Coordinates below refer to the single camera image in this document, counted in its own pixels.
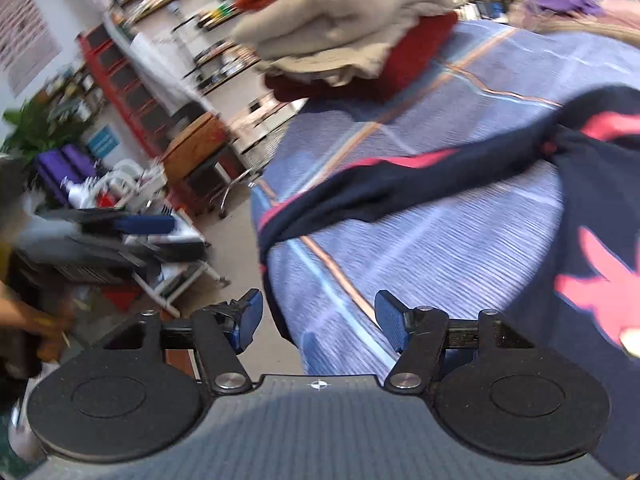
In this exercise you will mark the navy cartoon mouse sweatshirt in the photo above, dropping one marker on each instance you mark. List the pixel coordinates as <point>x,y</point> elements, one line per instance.
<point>583,298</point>

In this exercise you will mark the purple rolled mats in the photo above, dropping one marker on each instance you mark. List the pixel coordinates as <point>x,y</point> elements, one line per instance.
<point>60,164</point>

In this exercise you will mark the dark red folded garment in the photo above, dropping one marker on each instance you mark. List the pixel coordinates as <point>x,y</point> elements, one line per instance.
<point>406,63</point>

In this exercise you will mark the wooden desk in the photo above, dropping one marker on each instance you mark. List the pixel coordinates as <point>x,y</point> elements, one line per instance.
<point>199,164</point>

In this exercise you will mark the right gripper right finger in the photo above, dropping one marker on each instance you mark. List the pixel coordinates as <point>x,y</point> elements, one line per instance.
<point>432,345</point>

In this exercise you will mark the pink brown blanket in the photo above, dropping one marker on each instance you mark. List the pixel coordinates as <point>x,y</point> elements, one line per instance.
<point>620,21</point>

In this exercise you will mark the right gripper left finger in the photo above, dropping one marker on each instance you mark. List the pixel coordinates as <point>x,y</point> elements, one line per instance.
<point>133,357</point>

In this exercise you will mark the blue checked bedspread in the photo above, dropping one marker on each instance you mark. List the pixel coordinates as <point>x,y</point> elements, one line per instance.
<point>461,254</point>

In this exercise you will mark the green potted plant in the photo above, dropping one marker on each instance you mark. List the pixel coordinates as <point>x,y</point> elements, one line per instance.
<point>39,127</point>

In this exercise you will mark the red shelving unit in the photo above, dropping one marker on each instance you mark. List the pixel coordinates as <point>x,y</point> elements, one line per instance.
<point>145,117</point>

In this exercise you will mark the beige folded garment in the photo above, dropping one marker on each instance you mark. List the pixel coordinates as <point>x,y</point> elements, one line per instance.
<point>334,41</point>

